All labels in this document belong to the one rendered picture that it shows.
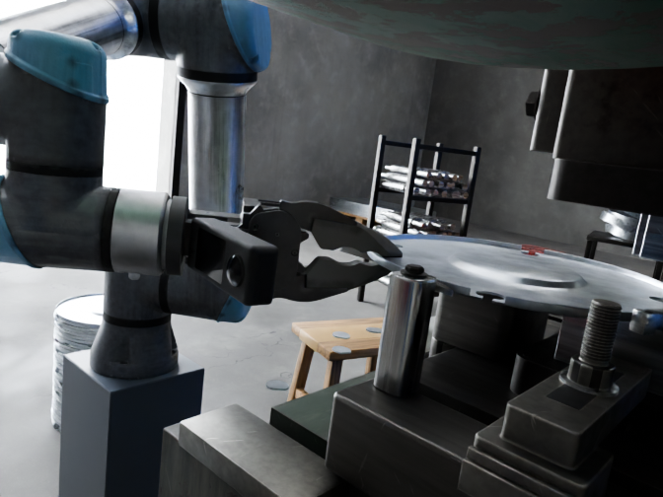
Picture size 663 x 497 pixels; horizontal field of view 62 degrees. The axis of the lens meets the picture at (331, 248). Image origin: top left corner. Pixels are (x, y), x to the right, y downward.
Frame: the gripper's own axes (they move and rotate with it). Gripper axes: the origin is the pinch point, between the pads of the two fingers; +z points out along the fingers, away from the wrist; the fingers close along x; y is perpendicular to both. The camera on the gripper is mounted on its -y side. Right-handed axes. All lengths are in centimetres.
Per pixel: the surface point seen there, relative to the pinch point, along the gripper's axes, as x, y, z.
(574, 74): -17.2, -8.5, 9.6
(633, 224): 14, 223, 203
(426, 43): -14.0, -27.7, -8.3
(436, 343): 8.0, 0.3, 6.0
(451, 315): 4.8, -0.6, 6.6
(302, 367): 58, 109, 11
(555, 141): -12.2, -7.9, 9.5
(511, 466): 5.3, -24.8, 0.5
